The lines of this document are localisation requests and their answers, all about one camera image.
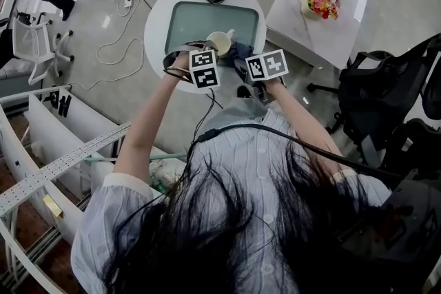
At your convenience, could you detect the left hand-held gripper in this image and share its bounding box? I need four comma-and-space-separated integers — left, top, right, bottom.
163, 41, 221, 91

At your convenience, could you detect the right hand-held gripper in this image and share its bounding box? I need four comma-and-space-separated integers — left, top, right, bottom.
234, 48, 289, 106

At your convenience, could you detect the dark grey cloth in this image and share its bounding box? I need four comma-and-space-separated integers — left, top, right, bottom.
229, 41, 256, 68

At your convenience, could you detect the cream ceramic mug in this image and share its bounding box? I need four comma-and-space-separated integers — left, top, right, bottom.
205, 29, 237, 59

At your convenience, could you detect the person's right forearm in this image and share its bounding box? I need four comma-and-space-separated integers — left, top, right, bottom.
265, 77, 345, 176

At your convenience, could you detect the person's left forearm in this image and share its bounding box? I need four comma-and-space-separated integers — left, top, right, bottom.
113, 70, 194, 180

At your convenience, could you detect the person's left hand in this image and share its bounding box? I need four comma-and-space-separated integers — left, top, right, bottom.
171, 53, 192, 72

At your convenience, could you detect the light grey skirt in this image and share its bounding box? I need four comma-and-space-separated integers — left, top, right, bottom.
206, 103, 273, 128

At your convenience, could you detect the green tray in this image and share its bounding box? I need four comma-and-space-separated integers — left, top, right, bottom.
164, 1, 260, 58

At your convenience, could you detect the white marble coffee table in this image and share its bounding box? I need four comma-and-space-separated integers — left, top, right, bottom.
265, 0, 376, 70

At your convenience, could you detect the round white side table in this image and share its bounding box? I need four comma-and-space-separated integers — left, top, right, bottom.
143, 0, 267, 94

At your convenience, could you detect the white striped shirt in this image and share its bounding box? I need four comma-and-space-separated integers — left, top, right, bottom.
70, 108, 393, 294

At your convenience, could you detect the pile of white rags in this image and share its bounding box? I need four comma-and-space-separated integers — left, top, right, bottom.
150, 158, 187, 190

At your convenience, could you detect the black office chair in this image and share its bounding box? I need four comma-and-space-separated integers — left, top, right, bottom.
306, 32, 441, 180

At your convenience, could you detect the white curved shelving unit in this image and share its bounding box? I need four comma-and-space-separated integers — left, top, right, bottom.
0, 84, 152, 294

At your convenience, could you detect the white office chair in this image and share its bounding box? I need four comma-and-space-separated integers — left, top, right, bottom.
12, 12, 75, 86

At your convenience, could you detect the yellow paper tag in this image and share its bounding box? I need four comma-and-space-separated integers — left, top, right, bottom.
43, 194, 63, 218

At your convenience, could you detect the black head-mounted rig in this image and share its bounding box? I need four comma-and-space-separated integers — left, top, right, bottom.
336, 168, 441, 294

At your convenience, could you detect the thin brown wrist bracelet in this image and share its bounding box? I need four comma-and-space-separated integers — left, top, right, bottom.
164, 65, 193, 82

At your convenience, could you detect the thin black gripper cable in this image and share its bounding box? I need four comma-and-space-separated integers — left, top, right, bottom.
191, 87, 225, 145

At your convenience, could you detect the thick black cable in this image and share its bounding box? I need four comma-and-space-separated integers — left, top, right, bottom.
187, 123, 407, 180

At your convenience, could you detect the white floor cable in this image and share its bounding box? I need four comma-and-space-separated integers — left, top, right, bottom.
70, 0, 145, 92

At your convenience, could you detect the teal mop handle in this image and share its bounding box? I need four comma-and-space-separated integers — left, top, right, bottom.
84, 153, 189, 162

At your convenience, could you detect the perforated metal rail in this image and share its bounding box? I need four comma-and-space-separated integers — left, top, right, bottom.
0, 122, 132, 218

